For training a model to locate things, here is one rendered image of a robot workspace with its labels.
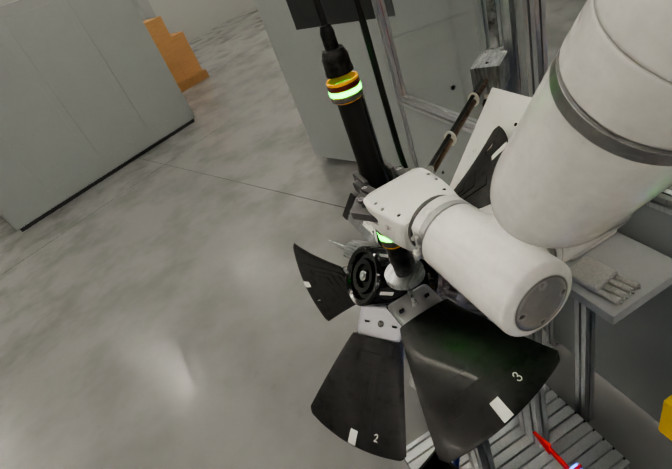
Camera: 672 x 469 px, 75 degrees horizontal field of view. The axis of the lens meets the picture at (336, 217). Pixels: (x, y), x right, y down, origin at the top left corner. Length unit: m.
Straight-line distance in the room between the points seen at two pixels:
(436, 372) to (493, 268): 0.35
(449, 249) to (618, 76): 0.28
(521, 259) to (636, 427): 1.67
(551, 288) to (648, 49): 0.27
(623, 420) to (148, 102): 5.86
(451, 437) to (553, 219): 0.48
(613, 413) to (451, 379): 1.39
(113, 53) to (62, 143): 1.25
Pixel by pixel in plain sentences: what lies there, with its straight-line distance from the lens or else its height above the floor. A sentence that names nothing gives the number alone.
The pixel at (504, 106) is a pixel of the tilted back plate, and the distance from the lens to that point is 1.06.
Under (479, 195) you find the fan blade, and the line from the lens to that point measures 0.69.
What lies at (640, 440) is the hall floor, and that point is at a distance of 2.04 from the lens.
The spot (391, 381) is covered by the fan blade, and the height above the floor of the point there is 1.03.
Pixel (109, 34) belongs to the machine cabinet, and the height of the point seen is 1.42.
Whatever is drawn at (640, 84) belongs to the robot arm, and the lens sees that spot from 0.22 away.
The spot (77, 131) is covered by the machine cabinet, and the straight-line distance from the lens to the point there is 6.13.
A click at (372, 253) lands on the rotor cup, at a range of 0.83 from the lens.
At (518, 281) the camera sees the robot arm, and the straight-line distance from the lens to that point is 0.41.
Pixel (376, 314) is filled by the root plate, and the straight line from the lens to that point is 0.92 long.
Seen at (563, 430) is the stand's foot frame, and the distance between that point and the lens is 1.93.
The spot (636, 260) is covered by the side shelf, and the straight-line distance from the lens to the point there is 1.35.
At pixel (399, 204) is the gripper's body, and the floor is 1.49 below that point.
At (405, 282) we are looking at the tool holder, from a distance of 0.75.
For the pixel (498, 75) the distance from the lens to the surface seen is 1.16.
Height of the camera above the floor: 1.80
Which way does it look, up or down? 34 degrees down
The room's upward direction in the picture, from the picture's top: 22 degrees counter-clockwise
